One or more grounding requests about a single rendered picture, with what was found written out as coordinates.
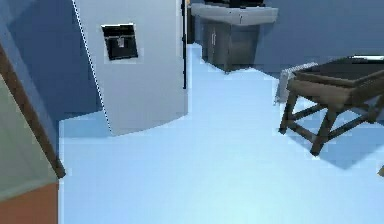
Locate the white fridge with dispenser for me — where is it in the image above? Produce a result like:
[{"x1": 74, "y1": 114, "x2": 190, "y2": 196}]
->
[{"x1": 71, "y1": 0, "x2": 190, "y2": 137}]

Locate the brown wooden table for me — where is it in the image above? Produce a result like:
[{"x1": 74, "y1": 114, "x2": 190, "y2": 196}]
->
[{"x1": 278, "y1": 55, "x2": 384, "y2": 157}]

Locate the grey counter cabinet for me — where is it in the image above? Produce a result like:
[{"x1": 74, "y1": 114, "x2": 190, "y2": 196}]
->
[{"x1": 187, "y1": 0, "x2": 280, "y2": 74}]

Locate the black fridge handle bar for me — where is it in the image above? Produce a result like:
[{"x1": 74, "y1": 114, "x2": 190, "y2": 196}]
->
[{"x1": 181, "y1": 0, "x2": 188, "y2": 90}]

